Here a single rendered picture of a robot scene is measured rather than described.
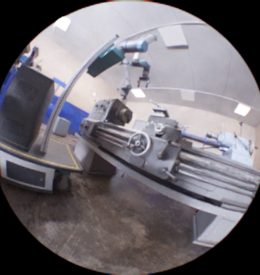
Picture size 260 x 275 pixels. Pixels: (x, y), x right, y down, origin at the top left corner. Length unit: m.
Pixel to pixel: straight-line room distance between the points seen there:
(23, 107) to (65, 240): 0.83
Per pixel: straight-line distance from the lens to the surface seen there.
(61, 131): 3.31
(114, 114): 1.65
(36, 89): 0.74
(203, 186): 0.92
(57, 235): 0.71
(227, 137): 1.20
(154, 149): 0.77
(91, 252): 0.69
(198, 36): 2.86
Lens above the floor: 0.65
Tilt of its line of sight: 4 degrees up
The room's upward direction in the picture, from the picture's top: 22 degrees clockwise
